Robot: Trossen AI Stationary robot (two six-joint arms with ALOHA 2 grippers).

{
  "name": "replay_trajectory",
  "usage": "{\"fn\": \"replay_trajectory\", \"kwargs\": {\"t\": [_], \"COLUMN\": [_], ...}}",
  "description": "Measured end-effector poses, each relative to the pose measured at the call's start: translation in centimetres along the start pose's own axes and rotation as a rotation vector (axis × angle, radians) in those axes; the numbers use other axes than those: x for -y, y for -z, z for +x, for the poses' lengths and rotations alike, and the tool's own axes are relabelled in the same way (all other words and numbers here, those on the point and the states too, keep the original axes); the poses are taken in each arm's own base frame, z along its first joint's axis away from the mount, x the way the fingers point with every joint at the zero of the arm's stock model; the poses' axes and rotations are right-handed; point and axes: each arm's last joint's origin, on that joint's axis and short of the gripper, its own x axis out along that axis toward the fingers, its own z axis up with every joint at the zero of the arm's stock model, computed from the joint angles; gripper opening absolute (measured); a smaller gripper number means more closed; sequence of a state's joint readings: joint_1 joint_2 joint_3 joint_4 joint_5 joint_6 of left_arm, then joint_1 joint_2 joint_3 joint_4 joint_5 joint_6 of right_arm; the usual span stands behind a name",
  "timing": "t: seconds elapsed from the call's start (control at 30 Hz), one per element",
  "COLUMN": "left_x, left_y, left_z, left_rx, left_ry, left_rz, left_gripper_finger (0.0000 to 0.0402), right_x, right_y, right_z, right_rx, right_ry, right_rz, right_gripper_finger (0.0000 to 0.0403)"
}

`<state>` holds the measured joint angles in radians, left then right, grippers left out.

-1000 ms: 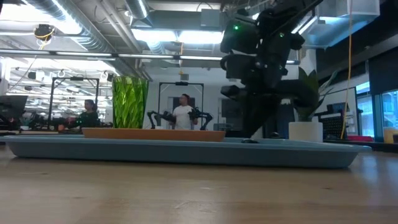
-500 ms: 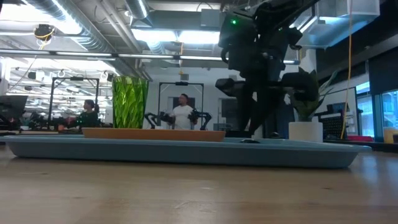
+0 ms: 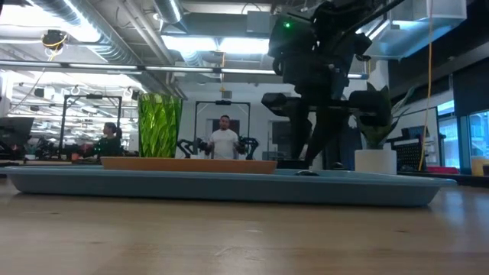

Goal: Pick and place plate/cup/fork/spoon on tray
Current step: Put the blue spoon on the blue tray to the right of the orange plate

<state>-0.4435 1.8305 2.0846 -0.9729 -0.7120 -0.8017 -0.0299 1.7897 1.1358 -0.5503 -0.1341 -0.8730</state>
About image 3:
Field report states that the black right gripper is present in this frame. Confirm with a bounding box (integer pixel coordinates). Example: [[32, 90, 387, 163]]
[[261, 13, 393, 169]]

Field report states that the blue plastic tray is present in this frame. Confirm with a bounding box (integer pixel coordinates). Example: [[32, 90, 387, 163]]
[[5, 164, 458, 208]]

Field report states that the orange round plate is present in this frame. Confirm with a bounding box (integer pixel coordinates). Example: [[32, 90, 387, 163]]
[[100, 156, 278, 175]]

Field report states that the green ribbed glass cup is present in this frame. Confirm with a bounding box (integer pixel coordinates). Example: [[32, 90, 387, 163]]
[[137, 92, 183, 159]]

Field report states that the green plant in white pot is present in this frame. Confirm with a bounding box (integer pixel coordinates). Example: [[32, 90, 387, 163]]
[[353, 83, 416, 176]]

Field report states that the person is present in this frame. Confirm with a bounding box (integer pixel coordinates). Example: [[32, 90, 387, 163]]
[[208, 115, 241, 160], [91, 121, 124, 158]]

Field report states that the black pegboard cart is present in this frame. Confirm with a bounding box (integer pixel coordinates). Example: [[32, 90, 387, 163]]
[[388, 125, 431, 172]]

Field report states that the red box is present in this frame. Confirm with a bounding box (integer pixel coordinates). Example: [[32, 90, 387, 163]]
[[426, 166, 459, 175]]

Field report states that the yellow bin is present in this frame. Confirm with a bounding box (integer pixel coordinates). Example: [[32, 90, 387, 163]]
[[470, 156, 489, 177]]

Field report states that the long ceiling light bar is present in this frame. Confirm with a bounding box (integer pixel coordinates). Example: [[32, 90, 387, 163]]
[[0, 60, 370, 80]]

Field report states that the black computer monitor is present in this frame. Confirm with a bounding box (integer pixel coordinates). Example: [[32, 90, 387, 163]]
[[0, 116, 34, 147]]

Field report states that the black robot rig frame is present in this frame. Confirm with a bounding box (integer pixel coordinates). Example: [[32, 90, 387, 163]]
[[193, 99, 251, 161], [57, 93, 123, 158]]

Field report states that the yellow cable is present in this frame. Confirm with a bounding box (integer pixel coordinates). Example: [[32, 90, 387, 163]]
[[418, 0, 436, 172]]

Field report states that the silver ceiling duct box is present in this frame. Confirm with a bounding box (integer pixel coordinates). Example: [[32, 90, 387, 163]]
[[362, 0, 468, 61]]

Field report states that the black aluminium table frame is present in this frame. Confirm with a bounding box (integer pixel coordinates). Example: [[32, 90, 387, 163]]
[[0, 159, 489, 188]]

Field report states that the silver spiral air duct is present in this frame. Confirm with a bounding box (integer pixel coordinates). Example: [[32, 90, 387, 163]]
[[32, 0, 188, 102]]

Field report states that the black ceiling cable reel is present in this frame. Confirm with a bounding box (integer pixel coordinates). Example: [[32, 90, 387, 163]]
[[40, 29, 69, 50]]

